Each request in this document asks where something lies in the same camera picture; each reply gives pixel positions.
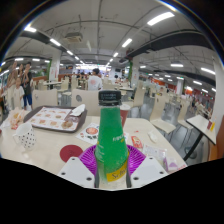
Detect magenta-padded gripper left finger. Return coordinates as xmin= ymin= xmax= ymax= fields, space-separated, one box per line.
xmin=57 ymin=144 xmax=98 ymax=188

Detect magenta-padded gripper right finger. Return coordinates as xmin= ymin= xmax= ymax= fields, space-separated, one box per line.
xmin=126 ymin=145 xmax=169 ymax=188

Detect green drink bottle black cap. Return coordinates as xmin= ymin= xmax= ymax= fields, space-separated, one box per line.
xmin=94 ymin=89 xmax=130 ymax=191

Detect clear plastic bag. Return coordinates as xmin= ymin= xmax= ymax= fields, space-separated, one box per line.
xmin=142 ymin=143 xmax=179 ymax=173

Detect flat round red coaster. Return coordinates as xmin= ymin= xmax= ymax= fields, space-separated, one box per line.
xmin=59 ymin=144 xmax=84 ymax=163

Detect red ketchup packet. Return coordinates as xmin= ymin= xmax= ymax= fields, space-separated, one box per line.
xmin=130 ymin=135 xmax=144 ymax=150

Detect small white sauce packet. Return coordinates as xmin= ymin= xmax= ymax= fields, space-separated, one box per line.
xmin=147 ymin=130 xmax=158 ymax=144

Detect colourful printed leaflet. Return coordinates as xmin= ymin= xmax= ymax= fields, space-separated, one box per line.
xmin=75 ymin=122 xmax=130 ymax=146

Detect dark brown food tray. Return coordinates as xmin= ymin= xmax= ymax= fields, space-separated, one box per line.
xmin=23 ymin=105 xmax=88 ymax=133

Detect printed paper tray liner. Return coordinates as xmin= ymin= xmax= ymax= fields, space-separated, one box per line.
xmin=29 ymin=107 xmax=79 ymax=131

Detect red paper cup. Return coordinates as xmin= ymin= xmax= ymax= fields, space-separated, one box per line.
xmin=119 ymin=103 xmax=132 ymax=128

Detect white polka dot mug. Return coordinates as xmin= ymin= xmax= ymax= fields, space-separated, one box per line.
xmin=12 ymin=121 xmax=37 ymax=149

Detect crumpled white napkin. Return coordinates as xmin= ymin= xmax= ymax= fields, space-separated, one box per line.
xmin=69 ymin=103 xmax=86 ymax=117

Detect white square dining table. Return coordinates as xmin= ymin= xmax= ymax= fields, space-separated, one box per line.
xmin=182 ymin=114 xmax=218 ymax=163

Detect group of beige chairs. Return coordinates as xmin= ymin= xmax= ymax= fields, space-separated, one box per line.
xmin=34 ymin=75 xmax=214 ymax=116

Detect orange bench seat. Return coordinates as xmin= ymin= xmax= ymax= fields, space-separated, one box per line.
xmin=208 ymin=114 xmax=224 ymax=162

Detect ceiling air conditioner unit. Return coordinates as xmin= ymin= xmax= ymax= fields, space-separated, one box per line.
xmin=64 ymin=32 xmax=84 ymax=43

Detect ceiling light strips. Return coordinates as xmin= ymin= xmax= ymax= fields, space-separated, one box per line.
xmin=0 ymin=11 xmax=218 ymax=94

